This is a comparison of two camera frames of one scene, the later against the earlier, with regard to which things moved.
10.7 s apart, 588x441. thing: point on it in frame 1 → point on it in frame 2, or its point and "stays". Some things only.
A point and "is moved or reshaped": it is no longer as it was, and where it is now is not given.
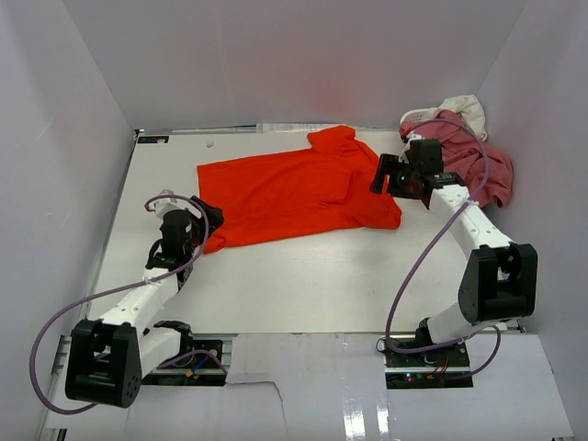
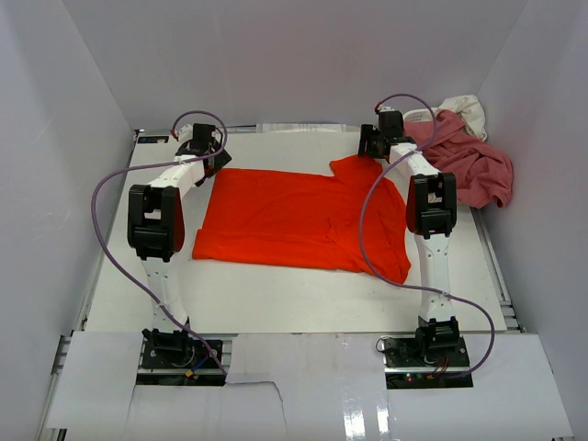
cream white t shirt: [470, 108] stays
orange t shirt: [283, 196] is moved or reshaped
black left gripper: [216, 217] → [220, 160]
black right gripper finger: [386, 163] → [366, 141]
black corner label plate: [152, 139] stays
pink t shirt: [485, 170] stays
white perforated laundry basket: [414, 117] stays
